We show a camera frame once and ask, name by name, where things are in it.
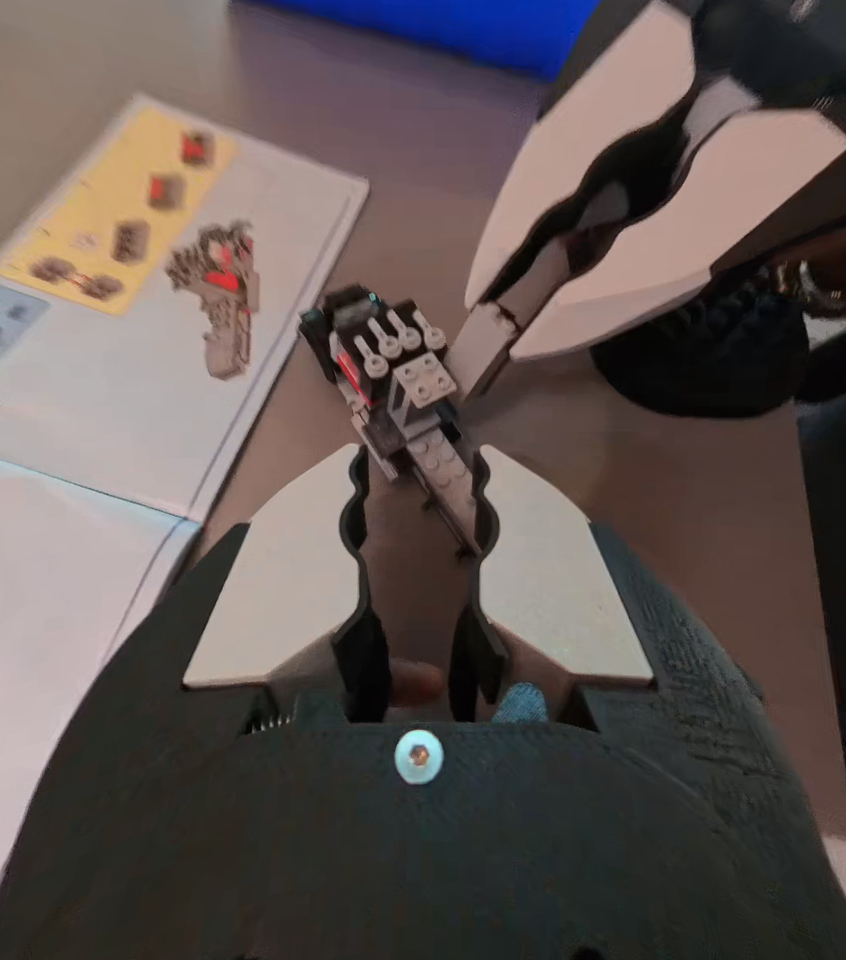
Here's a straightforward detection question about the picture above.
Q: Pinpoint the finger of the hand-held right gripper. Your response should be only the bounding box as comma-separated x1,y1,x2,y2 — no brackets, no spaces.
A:
464,0,697,310
509,101,846,360

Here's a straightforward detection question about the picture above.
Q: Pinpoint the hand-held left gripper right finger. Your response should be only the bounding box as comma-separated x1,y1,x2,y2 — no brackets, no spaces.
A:
447,444,656,723

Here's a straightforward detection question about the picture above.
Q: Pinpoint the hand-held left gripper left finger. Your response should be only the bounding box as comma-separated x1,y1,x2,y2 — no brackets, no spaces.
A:
181,442,394,724

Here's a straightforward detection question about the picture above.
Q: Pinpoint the light grey brick piece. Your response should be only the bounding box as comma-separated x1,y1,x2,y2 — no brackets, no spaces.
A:
460,303,521,400

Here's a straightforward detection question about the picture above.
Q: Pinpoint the grey brick truck model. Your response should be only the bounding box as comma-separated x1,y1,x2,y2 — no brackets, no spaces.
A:
297,283,487,560

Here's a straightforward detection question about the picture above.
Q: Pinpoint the person's left hand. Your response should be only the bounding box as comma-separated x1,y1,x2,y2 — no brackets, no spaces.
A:
390,658,445,708

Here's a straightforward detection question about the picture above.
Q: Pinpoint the blue plastic bin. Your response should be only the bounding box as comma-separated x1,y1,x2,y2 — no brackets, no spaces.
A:
231,0,604,82

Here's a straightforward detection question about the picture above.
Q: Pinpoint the open instruction booklet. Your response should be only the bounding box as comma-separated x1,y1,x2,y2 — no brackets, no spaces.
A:
0,93,371,960

